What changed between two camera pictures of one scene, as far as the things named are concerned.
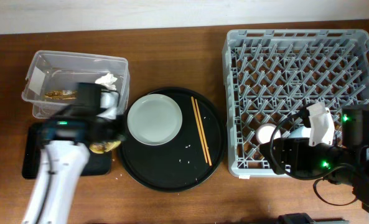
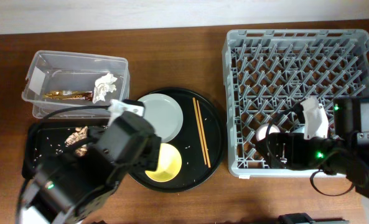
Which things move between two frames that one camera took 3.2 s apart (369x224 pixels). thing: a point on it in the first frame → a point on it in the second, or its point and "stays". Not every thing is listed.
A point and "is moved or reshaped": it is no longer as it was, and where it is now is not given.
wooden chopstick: (203, 132) stays
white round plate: (154, 119) stays
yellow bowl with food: (104, 147) is moved or reshaped
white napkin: (107, 80) stays
